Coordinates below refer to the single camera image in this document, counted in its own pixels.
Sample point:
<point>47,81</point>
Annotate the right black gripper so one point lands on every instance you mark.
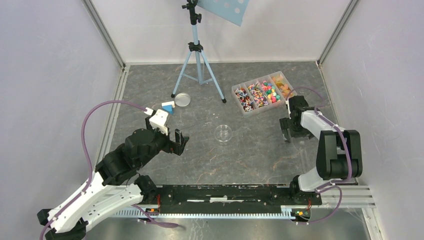
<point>285,123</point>

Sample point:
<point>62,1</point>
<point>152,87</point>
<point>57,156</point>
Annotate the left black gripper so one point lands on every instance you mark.
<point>176,146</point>

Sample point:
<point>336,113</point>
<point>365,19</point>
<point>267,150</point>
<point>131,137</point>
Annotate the clear round jar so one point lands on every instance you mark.
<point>223,133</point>

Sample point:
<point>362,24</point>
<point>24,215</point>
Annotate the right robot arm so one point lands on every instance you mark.
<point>339,151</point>

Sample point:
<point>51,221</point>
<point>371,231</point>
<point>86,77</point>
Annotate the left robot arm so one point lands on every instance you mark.
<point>86,208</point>

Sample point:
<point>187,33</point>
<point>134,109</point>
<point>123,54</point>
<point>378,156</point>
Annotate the blue white toy block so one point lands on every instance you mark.
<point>168,106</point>

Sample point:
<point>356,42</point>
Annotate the round metal lid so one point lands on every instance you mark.
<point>182,99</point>

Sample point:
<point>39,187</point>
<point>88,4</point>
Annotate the clear compartment candy tray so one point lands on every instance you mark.
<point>261,94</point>

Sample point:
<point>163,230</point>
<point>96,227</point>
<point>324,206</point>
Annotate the light blue tripod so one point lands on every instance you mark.
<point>204,71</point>

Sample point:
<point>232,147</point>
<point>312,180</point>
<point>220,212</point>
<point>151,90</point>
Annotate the light blue perforated board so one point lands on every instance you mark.
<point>231,10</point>

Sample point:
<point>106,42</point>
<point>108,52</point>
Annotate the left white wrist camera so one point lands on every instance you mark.
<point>157,120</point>

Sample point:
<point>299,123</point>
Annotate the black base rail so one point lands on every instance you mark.
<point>228,198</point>

